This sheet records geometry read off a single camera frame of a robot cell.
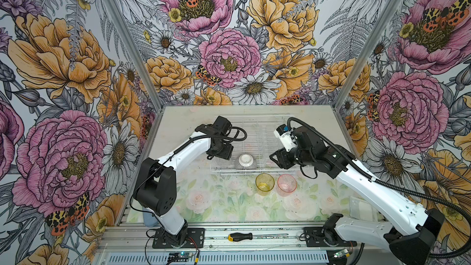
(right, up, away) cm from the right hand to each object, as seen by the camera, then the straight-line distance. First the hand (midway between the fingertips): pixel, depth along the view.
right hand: (277, 160), depth 73 cm
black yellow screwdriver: (-12, -30, +1) cm, 33 cm away
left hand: (-23, -2, +14) cm, 27 cm away
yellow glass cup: (-3, -14, +15) cm, 21 cm away
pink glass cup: (+7, -14, +16) cm, 23 cm away
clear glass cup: (-23, -7, +22) cm, 33 cm away
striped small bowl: (-11, -4, +16) cm, 20 cm away
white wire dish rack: (-7, +4, +31) cm, 32 cm away
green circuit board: (-37, -36, -2) cm, 51 cm away
